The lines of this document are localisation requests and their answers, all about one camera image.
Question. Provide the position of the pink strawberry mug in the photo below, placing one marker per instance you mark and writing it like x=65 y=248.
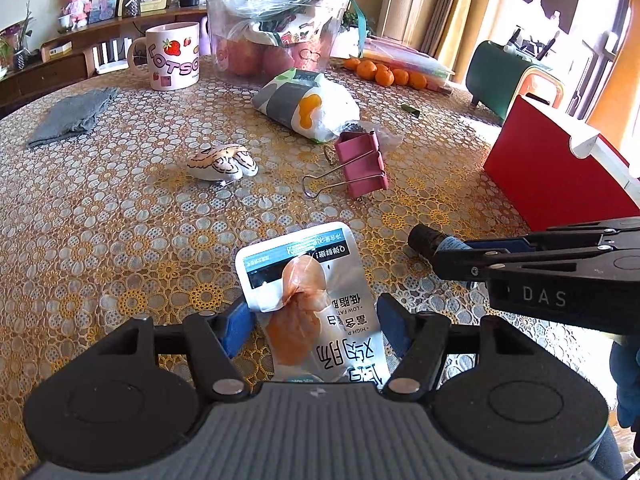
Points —
x=172 y=56

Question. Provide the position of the small dark seeds packet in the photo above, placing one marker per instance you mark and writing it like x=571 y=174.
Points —
x=387 y=139

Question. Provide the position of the grey folded cloth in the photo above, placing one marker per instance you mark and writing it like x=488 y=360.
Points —
x=72 y=116

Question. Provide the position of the orange mandarin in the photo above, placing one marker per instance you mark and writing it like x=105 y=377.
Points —
x=366 y=70
x=351 y=64
x=384 y=77
x=417 y=81

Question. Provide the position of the clear plastic file case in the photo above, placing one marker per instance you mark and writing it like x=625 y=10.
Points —
x=394 y=54

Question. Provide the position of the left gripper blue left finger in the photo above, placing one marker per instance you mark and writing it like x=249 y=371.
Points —
x=233 y=326

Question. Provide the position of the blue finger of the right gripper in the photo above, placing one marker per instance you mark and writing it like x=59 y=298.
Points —
x=475 y=264
x=510 y=243

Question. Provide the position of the small dark glass bottle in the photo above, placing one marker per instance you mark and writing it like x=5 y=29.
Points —
x=436 y=246

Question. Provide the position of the white wifi router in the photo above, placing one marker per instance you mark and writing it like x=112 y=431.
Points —
x=111 y=56

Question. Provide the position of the small green wrapper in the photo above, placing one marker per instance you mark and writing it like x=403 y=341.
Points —
x=410 y=110

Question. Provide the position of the chicken breast snack packet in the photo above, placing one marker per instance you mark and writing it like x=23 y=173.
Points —
x=314 y=306

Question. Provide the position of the pink plush doll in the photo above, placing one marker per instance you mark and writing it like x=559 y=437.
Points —
x=75 y=13

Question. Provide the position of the clear bag of apples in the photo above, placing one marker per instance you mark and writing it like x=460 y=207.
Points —
x=252 y=41

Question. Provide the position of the pink binder clip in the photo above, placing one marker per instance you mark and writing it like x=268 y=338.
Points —
x=360 y=160

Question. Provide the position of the wooden tv console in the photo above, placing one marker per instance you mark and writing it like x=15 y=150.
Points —
x=69 y=58

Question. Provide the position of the red white cardboard box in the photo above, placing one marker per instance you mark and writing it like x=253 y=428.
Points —
x=556 y=170

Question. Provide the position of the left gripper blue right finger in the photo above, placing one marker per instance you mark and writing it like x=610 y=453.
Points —
x=397 y=324

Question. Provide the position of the green orange storage bin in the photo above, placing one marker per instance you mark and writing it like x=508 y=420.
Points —
x=496 y=77

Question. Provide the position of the white snack bag egg print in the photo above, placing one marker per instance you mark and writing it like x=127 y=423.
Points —
x=308 y=103

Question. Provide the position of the bunny face painted stone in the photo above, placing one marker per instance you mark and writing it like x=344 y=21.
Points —
x=223 y=164

